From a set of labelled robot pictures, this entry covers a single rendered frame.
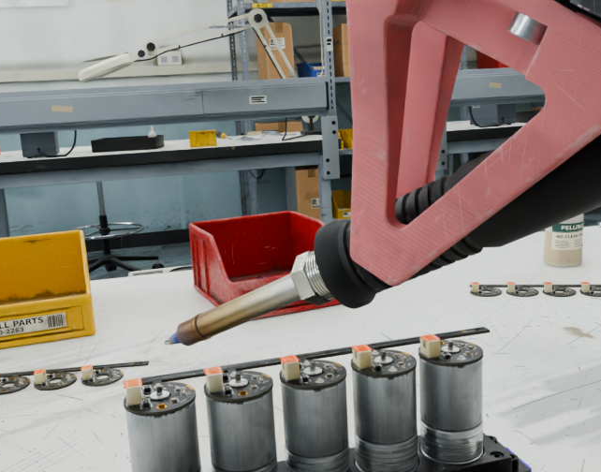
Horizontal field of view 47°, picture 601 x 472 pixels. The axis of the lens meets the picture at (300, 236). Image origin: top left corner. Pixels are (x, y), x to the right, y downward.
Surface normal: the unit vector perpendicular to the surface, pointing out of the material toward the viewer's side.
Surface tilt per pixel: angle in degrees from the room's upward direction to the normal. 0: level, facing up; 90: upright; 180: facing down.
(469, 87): 90
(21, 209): 90
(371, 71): 108
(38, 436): 0
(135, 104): 90
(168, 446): 90
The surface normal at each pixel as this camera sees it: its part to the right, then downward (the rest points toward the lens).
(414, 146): -0.48, 0.15
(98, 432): -0.05, -0.98
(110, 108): 0.24, 0.18
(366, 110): -0.60, 0.48
